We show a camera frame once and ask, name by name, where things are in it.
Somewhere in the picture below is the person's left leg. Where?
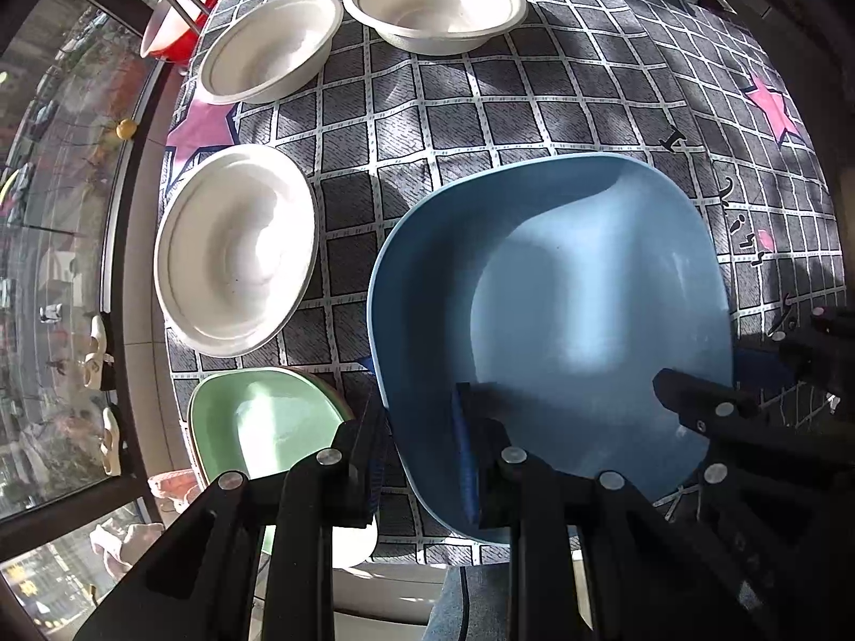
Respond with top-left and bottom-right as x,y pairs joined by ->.
423,566 -> 517,641

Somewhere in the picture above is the grey checked star tablecloth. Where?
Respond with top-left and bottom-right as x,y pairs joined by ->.
160,0 -> 844,568

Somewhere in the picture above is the white paper bowl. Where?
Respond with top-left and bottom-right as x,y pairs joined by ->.
199,0 -> 344,106
155,145 -> 318,357
343,0 -> 528,54

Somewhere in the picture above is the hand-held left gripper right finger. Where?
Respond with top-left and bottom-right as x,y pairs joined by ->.
452,382 -> 782,641

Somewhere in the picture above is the pink plush slipper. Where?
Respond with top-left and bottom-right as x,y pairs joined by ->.
147,471 -> 201,514
90,521 -> 165,582

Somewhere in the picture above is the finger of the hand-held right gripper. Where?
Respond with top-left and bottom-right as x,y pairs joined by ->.
652,368 -> 855,482
776,306 -> 855,403

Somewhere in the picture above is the white slipper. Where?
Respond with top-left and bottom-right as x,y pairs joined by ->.
99,406 -> 124,477
81,315 -> 116,389

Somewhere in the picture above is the green square plate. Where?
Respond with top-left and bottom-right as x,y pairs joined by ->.
188,367 -> 378,568

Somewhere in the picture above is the blue square plate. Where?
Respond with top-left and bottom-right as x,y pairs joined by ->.
367,152 -> 734,545

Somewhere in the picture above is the red plastic basin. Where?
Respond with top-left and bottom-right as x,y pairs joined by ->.
140,0 -> 221,62

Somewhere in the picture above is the black window frame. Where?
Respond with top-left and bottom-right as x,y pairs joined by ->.
0,0 -> 176,641

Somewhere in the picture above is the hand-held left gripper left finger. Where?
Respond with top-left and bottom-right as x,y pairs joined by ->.
73,394 -> 390,641

